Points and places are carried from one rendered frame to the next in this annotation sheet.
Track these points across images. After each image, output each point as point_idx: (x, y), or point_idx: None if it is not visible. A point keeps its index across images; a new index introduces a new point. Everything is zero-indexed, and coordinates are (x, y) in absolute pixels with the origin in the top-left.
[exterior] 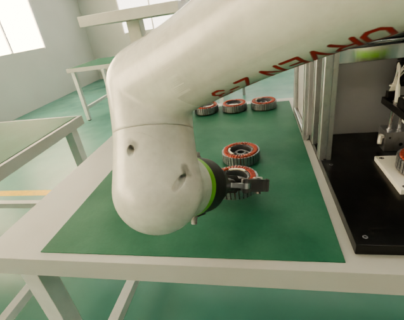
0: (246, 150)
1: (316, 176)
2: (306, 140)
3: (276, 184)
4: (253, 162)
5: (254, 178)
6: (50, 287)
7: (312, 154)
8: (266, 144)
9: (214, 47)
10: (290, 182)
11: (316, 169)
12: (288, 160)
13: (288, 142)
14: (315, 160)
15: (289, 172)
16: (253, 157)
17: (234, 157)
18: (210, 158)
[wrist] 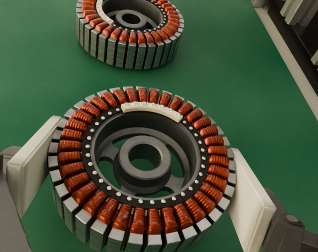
0: (142, 13)
1: (317, 118)
2: (259, 7)
3: (240, 143)
4: (166, 56)
5: (288, 236)
6: None
7: (284, 49)
8: (181, 2)
9: None
10: (271, 138)
11: (308, 95)
12: (241, 59)
13: (227, 6)
14: (295, 67)
15: (257, 100)
16: (171, 44)
17: (118, 37)
18: (38, 20)
